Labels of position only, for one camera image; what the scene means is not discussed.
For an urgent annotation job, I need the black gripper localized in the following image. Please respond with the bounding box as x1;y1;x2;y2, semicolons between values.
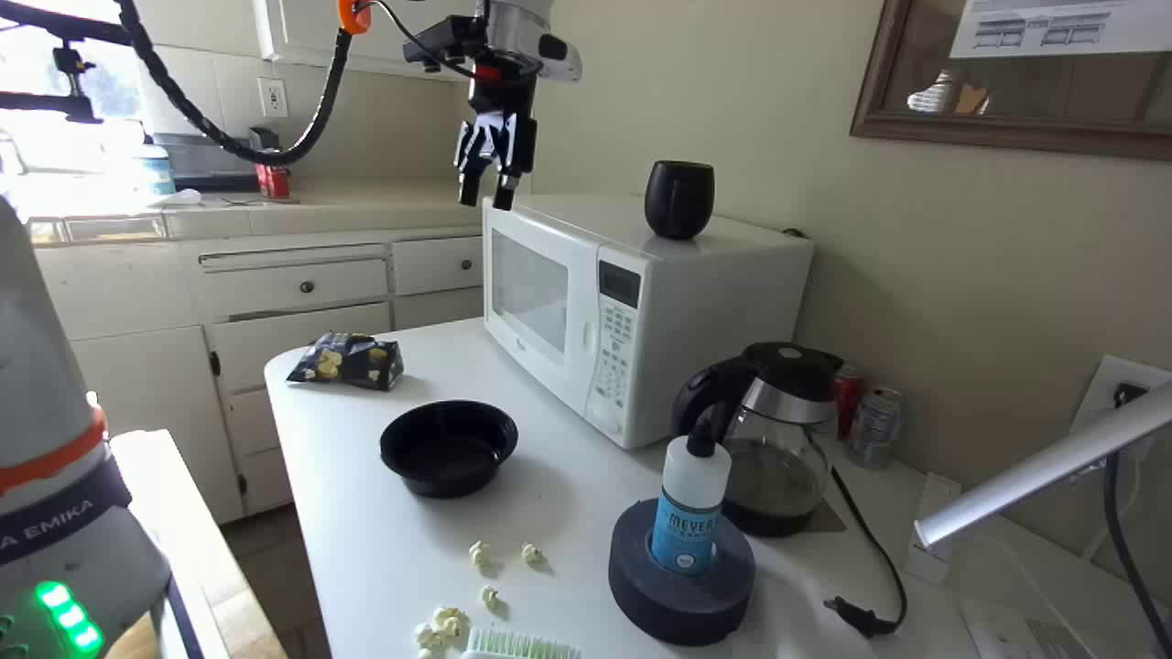
455;61;540;210

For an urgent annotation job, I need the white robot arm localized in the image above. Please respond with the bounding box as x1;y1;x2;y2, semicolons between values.
0;201;175;659

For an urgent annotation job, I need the black bowl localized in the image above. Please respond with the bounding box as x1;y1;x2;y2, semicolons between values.
383;400;522;498

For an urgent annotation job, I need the white microwave oven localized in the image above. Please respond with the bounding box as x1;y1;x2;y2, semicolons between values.
485;195;812;450

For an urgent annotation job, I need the black mug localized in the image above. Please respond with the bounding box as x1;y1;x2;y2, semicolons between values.
645;161;715;243

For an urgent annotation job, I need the red can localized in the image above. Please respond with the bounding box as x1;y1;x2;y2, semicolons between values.
258;166;290;201

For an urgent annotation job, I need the white kitchen cabinet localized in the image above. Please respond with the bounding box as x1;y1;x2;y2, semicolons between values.
29;222;486;526

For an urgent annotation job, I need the blue label bottle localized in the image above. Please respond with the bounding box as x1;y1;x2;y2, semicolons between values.
648;404;734;575

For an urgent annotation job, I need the glass coffee pot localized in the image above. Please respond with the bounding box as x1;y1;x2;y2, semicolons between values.
670;342;843;539

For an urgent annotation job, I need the white green scrub brush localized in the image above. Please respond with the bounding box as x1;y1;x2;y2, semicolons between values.
463;631;578;659

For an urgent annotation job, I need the wooden framed picture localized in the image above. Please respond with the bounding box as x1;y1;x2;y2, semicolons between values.
849;0;1172;161

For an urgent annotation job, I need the white lamp bar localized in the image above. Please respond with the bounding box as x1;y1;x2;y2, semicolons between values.
914;385;1172;550

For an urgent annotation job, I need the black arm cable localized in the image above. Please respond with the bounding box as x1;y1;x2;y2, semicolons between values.
115;0;373;171

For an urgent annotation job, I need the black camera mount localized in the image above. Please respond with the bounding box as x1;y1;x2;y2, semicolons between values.
0;0;130;126

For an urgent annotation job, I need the black power cord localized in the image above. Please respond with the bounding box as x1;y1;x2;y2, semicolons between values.
825;460;914;639

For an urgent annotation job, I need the white wall outlet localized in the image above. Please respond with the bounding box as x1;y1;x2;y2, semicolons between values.
1074;355;1172;429

